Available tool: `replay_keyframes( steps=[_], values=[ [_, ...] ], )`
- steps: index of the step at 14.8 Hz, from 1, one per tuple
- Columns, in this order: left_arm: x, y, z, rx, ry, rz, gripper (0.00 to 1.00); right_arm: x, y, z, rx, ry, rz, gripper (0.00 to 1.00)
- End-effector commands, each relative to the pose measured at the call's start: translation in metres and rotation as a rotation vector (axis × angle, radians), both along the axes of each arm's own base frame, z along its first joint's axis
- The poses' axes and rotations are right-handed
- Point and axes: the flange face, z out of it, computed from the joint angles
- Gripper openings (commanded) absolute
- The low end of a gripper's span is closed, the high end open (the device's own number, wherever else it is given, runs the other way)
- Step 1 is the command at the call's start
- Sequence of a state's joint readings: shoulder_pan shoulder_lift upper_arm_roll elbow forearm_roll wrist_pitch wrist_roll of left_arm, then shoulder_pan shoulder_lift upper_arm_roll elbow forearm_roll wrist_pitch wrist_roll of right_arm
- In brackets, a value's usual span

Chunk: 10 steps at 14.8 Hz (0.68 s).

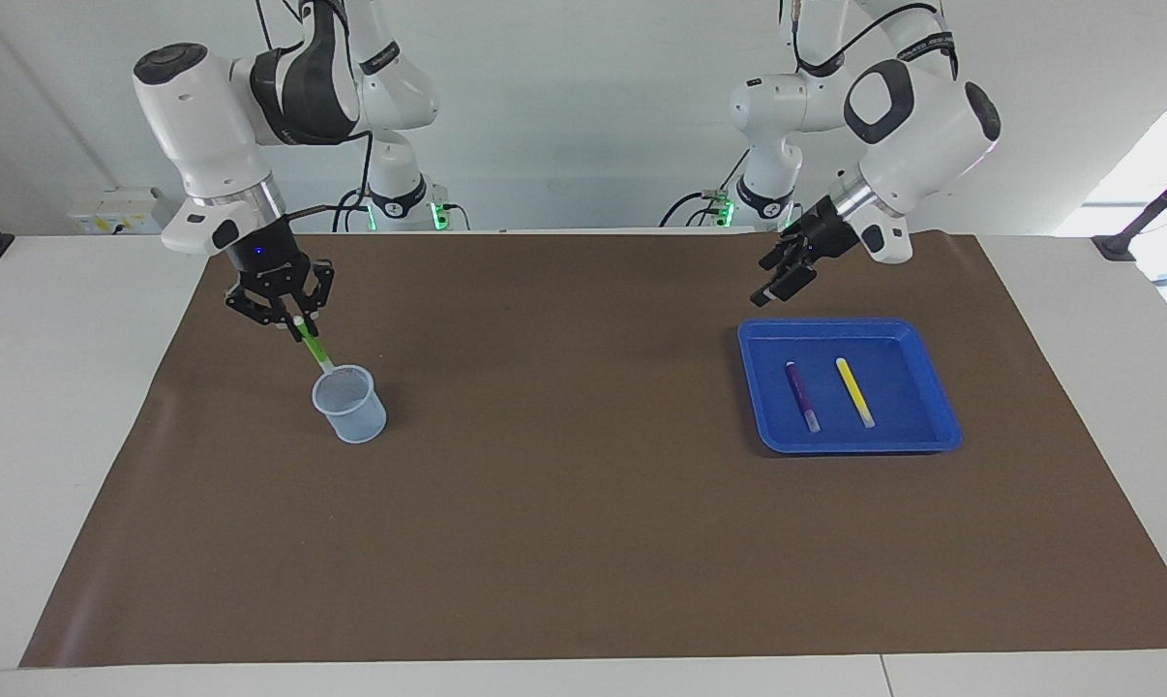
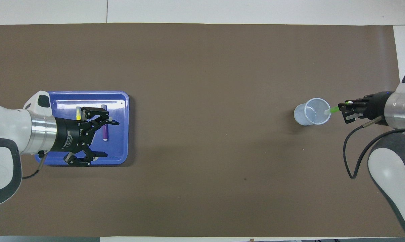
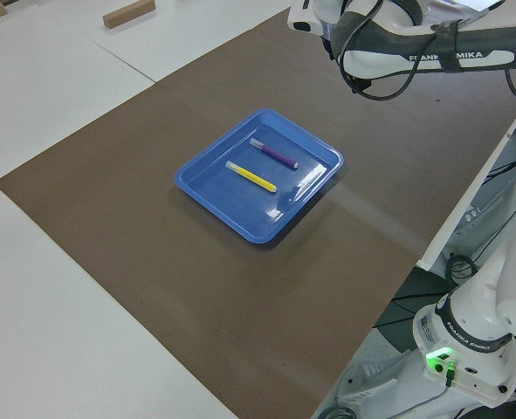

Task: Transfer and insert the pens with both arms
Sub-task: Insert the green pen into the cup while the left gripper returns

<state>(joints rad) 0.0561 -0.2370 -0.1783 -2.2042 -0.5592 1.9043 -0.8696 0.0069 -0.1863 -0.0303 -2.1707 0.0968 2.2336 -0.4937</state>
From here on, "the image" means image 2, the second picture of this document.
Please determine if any green marker pen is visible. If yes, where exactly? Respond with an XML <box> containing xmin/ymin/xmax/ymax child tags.
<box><xmin>324</xmin><ymin>101</ymin><xmax>354</xmax><ymax>115</ymax></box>

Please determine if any brown table mat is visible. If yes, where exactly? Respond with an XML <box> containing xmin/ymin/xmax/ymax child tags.
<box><xmin>0</xmin><ymin>23</ymin><xmax>405</xmax><ymax>237</ymax></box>

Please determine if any clear plastic cup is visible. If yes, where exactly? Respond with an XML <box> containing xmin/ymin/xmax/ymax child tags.
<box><xmin>294</xmin><ymin>98</ymin><xmax>331</xmax><ymax>126</ymax></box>

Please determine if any blue plastic tray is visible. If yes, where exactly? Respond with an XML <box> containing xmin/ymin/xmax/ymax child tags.
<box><xmin>35</xmin><ymin>91</ymin><xmax>130</xmax><ymax>166</ymax></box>

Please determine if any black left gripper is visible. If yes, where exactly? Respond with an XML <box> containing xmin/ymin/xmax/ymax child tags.
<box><xmin>51</xmin><ymin>107</ymin><xmax>120</xmax><ymax>167</ymax></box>

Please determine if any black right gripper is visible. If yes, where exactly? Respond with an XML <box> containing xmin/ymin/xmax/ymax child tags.
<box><xmin>339</xmin><ymin>91</ymin><xmax>395</xmax><ymax>126</ymax></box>

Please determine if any purple marker pen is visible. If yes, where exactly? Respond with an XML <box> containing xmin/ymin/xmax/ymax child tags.
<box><xmin>101</xmin><ymin>105</ymin><xmax>109</xmax><ymax>141</ymax></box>

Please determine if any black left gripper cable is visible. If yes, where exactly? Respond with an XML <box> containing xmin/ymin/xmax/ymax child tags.
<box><xmin>21</xmin><ymin>151</ymin><xmax>47</xmax><ymax>179</ymax></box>

